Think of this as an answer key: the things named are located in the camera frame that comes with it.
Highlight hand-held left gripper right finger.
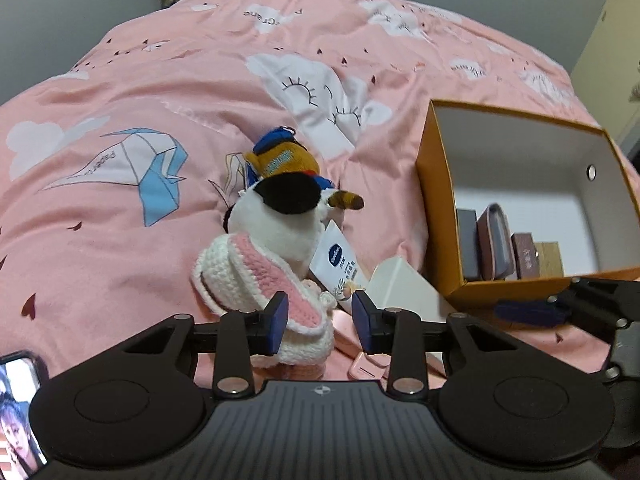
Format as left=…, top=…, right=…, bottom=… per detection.
left=351, top=290, right=511, bottom=396

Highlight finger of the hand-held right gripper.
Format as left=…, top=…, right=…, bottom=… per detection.
left=496, top=275, right=640, bottom=346

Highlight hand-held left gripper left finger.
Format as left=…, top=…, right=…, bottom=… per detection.
left=122, top=292, right=290, bottom=397

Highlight pink plastic case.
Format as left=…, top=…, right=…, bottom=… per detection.
left=332, top=310, right=448, bottom=382

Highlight dark purple printed box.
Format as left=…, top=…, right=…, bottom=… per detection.
left=511, top=231, right=543, bottom=280

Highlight pale grey cardboard box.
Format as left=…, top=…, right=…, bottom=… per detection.
left=367, top=255, right=453, bottom=321

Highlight white pink crochet bunny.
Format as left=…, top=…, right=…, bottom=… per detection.
left=190, top=232, right=336, bottom=381

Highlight white hand cream tube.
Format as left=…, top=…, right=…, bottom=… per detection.
left=307, top=219, right=368, bottom=313

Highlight white plush black brown ears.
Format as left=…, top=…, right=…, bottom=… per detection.
left=220, top=174, right=366, bottom=281

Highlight orange cardboard box white inside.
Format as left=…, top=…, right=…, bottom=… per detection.
left=416, top=99, right=640, bottom=311

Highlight brown bear plush blue hat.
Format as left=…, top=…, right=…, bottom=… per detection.
left=243, top=125, right=333, bottom=193

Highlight small tan box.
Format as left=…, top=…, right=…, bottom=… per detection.
left=534, top=241, right=566, bottom=277

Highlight pink zip case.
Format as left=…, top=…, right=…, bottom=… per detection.
left=476, top=203, right=517, bottom=281

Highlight dark grey box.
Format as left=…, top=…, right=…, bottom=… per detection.
left=456, top=208, right=482, bottom=282

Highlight cream door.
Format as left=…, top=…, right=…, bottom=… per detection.
left=570, top=0, right=640, bottom=147

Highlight pink printed blanket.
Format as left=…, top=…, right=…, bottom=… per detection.
left=0, top=0, right=640, bottom=461

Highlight smartphone with lit screen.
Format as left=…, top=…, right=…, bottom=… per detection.
left=0, top=351, right=49, bottom=480

